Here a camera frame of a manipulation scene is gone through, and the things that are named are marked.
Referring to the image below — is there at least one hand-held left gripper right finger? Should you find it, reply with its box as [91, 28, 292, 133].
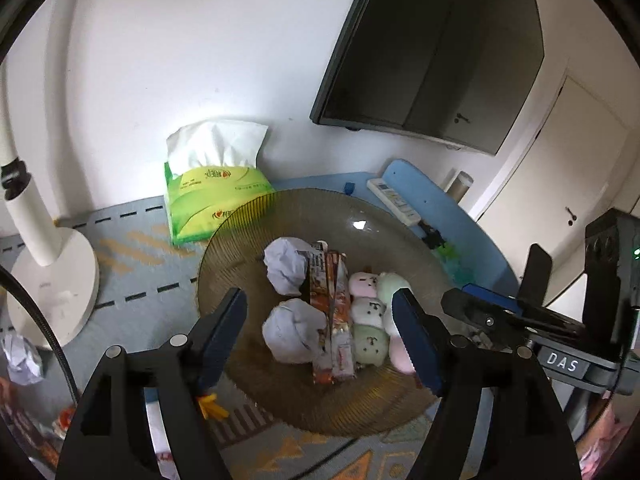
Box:
[391, 289, 583, 480]

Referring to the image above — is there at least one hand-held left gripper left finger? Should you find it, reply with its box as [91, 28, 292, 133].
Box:
[55, 287, 248, 480]

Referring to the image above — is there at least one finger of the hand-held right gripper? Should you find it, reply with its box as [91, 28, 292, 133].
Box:
[440, 287, 538, 348]
[461, 283, 588, 337]

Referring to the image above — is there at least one brown woven basket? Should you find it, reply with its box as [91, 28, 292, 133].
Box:
[196, 188, 481, 436]

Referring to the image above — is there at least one pile of pastel squishy toys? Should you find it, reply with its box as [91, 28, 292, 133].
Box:
[348, 270, 420, 376]

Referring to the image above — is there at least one green plastic object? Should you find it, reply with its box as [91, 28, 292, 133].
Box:
[435, 245, 473, 281]

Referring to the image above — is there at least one crumpled white paper ball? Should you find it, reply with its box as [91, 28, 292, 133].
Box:
[263, 237, 313, 296]
[262, 298, 328, 363]

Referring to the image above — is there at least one white red snack sachet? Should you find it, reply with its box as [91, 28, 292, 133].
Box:
[327, 252, 357, 381]

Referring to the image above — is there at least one yellow plastic clip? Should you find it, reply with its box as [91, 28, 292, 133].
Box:
[197, 394, 230, 420]

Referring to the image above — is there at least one small black object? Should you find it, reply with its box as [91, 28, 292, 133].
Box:
[419, 220, 445, 250]

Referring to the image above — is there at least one orange brown snack sachet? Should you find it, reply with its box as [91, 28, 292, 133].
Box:
[306, 241, 337, 386]

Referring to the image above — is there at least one blue patterned table mat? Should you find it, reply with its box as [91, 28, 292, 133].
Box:
[0, 195, 501, 480]

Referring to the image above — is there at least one grey cylindrical bottle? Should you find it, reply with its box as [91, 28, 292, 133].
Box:
[445, 171, 473, 206]

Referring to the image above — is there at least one white door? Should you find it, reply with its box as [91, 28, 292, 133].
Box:
[475, 72, 631, 311]

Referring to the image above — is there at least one white remote control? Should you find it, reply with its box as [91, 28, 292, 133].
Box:
[366, 177, 423, 226]

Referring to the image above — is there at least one green tissue pack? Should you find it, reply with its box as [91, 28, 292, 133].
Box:
[164, 120, 276, 247]

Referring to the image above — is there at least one pink patterned clothing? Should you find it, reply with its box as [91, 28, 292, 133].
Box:
[575, 400, 636, 476]

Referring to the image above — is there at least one crumpled printed paper ball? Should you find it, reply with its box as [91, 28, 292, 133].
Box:
[0, 332, 45, 386]

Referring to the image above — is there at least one black cable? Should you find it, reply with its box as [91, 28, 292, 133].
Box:
[0, 265, 81, 406]

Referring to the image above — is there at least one black wall television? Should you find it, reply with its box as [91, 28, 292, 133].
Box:
[310, 0, 546, 157]

